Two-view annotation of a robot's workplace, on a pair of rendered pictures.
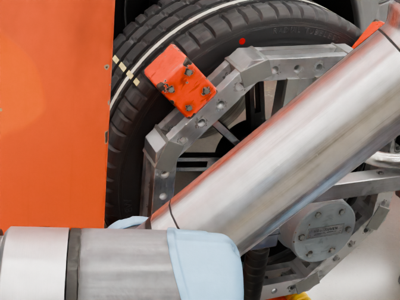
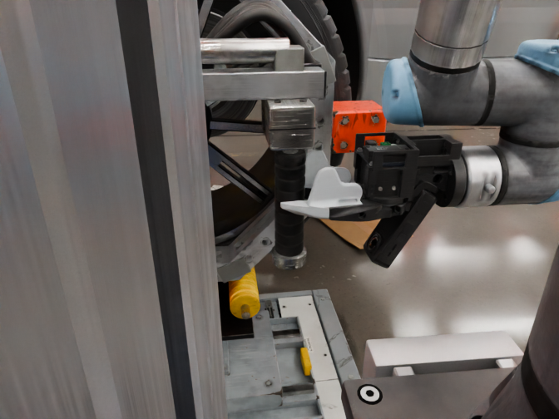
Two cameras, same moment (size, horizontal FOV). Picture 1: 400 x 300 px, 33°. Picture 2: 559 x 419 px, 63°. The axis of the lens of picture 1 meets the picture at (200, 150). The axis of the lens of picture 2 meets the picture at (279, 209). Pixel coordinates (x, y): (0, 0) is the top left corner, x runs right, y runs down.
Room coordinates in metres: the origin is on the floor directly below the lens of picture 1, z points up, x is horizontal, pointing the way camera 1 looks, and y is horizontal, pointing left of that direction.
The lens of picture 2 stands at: (0.55, -0.56, 1.06)
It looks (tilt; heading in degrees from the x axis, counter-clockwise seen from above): 26 degrees down; 18
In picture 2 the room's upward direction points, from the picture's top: straight up
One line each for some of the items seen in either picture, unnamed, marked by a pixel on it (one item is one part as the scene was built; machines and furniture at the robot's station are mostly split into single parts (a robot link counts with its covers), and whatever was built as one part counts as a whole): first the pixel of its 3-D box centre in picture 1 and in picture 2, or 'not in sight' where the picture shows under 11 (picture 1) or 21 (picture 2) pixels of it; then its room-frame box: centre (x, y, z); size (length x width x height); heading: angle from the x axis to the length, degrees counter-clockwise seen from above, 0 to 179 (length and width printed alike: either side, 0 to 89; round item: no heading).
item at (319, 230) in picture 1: (295, 202); not in sight; (1.09, -0.19, 0.85); 0.21 x 0.14 x 0.14; 26
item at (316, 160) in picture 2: not in sight; (314, 174); (1.06, -0.43, 0.85); 0.09 x 0.03 x 0.06; 107
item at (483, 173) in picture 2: not in sight; (467, 178); (1.12, -0.61, 0.85); 0.08 x 0.05 x 0.08; 26
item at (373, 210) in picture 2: not in sight; (361, 204); (1.03, -0.50, 0.83); 0.09 x 0.05 x 0.02; 125
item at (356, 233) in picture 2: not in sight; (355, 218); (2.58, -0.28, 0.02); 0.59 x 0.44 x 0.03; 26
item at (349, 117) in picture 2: not in sight; (353, 125); (1.30, -0.44, 0.85); 0.09 x 0.08 x 0.07; 116
